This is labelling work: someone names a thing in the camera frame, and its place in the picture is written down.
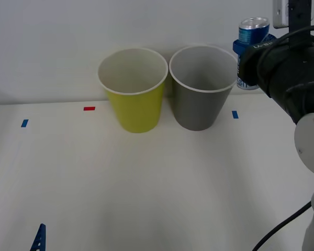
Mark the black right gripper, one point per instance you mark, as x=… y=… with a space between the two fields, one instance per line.
x=255 y=66

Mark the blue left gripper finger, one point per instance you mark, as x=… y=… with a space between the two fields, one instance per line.
x=39 y=239

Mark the blue drink can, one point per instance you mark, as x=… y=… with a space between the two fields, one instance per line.
x=252 y=30

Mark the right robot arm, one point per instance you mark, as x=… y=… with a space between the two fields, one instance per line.
x=298 y=86

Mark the grey plastic bin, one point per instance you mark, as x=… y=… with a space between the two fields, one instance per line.
x=199 y=109

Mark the yellow-green plastic bin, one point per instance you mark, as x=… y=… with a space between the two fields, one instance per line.
x=138 y=112

